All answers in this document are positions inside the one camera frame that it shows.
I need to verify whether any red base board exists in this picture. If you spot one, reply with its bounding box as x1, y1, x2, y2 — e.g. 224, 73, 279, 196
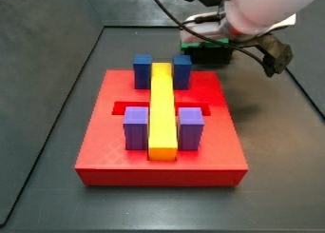
75, 70, 248, 186

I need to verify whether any purple right peg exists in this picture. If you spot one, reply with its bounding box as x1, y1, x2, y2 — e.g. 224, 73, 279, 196
177, 107, 204, 151

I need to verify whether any black camera cable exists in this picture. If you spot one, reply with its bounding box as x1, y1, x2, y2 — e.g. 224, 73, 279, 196
144, 0, 267, 67

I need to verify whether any dark blue peg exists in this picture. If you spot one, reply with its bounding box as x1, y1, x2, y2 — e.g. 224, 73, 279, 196
133, 54, 152, 89
172, 55, 191, 90

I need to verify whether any purple left peg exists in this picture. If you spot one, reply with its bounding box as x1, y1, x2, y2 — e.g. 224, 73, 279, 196
123, 107, 148, 150

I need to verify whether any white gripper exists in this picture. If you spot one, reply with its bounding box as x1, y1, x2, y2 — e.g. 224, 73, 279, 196
183, 12, 295, 42

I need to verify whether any purple peg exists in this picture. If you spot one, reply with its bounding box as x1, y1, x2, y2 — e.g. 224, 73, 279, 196
177, 107, 204, 151
123, 107, 148, 150

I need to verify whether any dark blue left peg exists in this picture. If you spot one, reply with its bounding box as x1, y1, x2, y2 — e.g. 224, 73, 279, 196
133, 54, 152, 89

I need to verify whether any dark blue right peg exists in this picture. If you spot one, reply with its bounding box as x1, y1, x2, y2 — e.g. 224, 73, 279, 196
172, 55, 191, 90

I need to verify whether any green U-shaped block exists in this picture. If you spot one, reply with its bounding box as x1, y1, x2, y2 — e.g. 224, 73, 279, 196
180, 38, 228, 51

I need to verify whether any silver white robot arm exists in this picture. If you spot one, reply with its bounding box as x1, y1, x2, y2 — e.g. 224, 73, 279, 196
186, 0, 314, 42

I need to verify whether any yellow long bar block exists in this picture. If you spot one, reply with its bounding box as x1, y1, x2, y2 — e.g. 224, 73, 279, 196
148, 63, 177, 161

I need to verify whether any black angle bracket fixture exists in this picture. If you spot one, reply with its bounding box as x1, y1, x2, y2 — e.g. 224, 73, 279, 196
183, 47, 232, 65

